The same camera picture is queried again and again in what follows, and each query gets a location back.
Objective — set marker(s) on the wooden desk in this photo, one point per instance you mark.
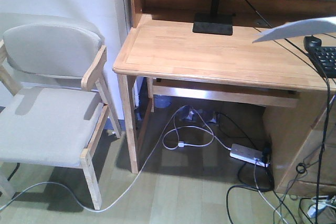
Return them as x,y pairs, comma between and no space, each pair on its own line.
162,47

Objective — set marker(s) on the black keyboard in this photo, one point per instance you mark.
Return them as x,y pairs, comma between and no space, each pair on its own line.
322,57

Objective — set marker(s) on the white power strip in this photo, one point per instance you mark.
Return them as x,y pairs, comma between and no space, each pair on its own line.
249,155

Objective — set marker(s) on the beige wooden chair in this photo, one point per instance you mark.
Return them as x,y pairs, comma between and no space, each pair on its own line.
58,127

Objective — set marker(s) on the white paper sheet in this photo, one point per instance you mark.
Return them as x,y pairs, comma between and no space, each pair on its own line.
305,27

